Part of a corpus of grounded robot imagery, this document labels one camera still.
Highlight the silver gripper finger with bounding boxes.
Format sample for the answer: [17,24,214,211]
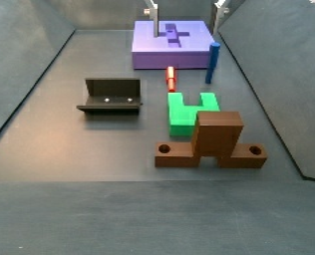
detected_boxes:
[211,0,228,34]
[144,0,158,37]

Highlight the green U-shaped block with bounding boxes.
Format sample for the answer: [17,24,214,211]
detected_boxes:
[166,93,219,136]

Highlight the purple board with cross slot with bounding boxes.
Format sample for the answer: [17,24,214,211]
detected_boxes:
[131,21,212,70]

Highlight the blue cylindrical peg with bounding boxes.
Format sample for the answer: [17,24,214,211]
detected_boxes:
[204,42,219,84]

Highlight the red cylindrical peg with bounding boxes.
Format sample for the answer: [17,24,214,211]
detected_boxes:
[164,66,175,93]

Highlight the brown T-shaped block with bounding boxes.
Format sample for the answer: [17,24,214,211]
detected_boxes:
[155,111,267,168]

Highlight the black angle bracket fixture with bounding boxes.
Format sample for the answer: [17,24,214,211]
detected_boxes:
[76,78,141,114]

